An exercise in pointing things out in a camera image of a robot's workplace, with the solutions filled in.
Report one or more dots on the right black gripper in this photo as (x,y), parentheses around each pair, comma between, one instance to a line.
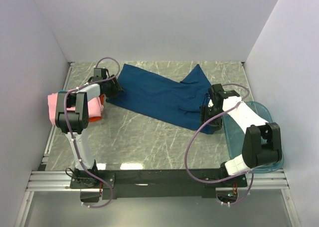
(204,110)

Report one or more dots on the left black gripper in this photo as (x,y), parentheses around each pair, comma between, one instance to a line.
(116,88)

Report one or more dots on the blue t shirt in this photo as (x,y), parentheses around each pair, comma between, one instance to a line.
(150,94)

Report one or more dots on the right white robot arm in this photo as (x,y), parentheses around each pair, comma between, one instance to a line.
(261,145)

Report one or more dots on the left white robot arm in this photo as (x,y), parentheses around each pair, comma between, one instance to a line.
(72,118)

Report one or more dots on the folded orange t shirt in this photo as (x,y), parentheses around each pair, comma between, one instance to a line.
(95,108)

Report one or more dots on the folded pink t shirt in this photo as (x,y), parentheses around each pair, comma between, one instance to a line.
(52,103)

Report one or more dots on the teal plastic bin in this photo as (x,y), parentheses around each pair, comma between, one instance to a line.
(235,137)

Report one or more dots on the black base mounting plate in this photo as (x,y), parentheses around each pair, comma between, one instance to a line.
(158,183)

